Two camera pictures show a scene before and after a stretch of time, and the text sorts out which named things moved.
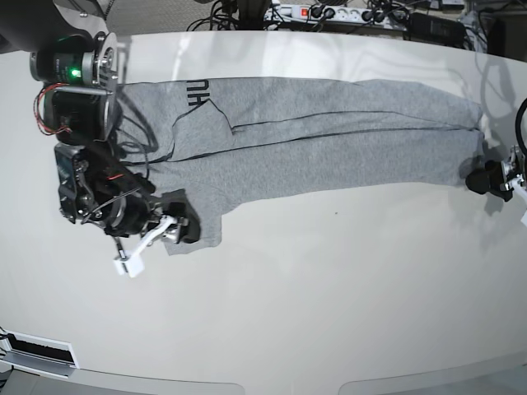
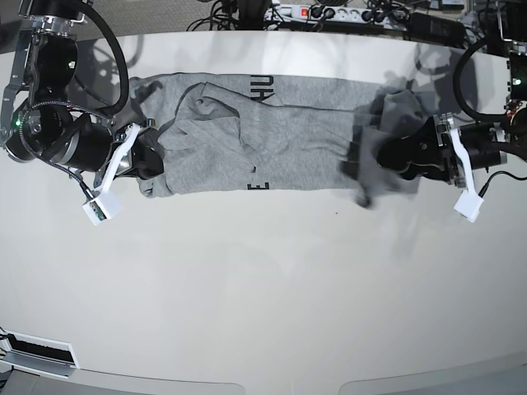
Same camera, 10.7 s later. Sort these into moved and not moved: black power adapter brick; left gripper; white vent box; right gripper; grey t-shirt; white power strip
Moved: right gripper; left gripper; grey t-shirt
Not moved: black power adapter brick; white power strip; white vent box
